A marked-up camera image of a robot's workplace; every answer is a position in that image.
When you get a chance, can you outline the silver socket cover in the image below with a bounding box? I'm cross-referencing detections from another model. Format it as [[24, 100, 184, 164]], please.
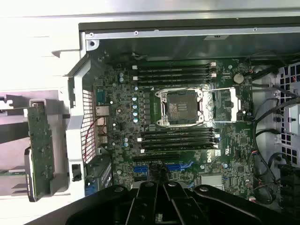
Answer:
[[201, 86, 243, 124]]

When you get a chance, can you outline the silver finned heatsink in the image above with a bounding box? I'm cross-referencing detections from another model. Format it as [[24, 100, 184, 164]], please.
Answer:
[[200, 174, 223, 189]]

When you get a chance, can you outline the CPU socket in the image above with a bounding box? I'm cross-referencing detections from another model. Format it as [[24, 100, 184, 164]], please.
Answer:
[[153, 88, 204, 128]]

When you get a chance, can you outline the silver disk bay cage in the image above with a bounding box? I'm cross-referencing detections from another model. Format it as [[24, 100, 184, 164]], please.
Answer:
[[277, 62, 300, 169]]

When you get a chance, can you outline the blue expansion slot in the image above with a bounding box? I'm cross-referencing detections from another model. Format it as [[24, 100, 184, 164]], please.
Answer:
[[133, 163, 195, 175]]

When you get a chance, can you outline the black RAM slot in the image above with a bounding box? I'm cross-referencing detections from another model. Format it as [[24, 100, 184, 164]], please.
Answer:
[[142, 127, 220, 134], [132, 74, 218, 81], [140, 133, 221, 140], [137, 80, 213, 85], [137, 138, 221, 145], [137, 69, 213, 75], [132, 63, 218, 70]]

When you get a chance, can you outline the grey parts rack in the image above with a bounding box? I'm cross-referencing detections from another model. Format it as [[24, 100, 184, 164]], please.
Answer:
[[0, 90, 72, 197]]

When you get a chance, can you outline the green motherboard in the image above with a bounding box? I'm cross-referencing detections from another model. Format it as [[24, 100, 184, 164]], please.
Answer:
[[92, 58, 257, 195]]

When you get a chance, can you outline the black expansion slot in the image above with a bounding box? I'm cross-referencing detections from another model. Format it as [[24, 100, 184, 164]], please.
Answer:
[[133, 153, 181, 163]]

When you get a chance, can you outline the black open PC case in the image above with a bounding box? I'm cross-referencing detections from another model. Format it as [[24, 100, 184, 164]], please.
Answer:
[[50, 16, 300, 225]]

